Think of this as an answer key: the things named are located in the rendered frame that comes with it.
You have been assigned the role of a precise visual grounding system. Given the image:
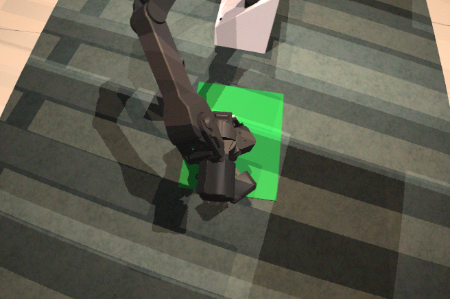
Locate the green circuit board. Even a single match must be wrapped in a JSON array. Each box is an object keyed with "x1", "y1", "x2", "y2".
[{"x1": 178, "y1": 82, "x2": 284, "y2": 201}]

